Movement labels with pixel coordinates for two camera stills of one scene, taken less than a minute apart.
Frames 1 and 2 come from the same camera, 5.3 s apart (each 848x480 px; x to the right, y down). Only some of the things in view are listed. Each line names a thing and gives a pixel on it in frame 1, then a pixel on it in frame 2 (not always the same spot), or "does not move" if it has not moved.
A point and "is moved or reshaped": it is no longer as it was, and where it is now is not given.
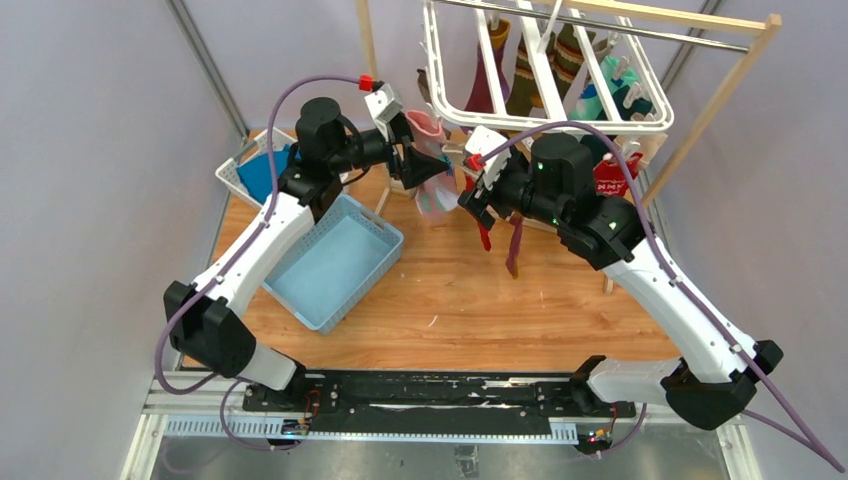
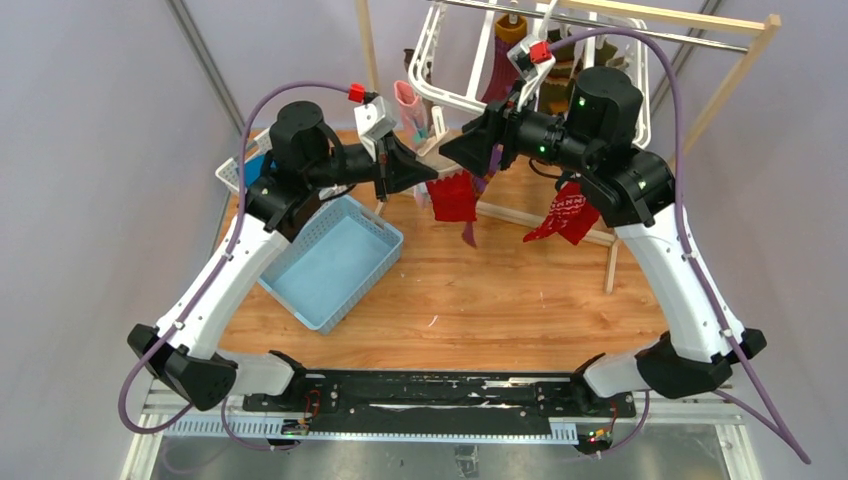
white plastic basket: (271, 141) does not move
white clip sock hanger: (559, 122) is moved or reshaped
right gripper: (476, 201) → (474, 145)
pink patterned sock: (443, 193) is moved or reshaped
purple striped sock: (514, 246) → (479, 185)
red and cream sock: (470, 177) → (453, 191)
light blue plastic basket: (335, 263) does not move
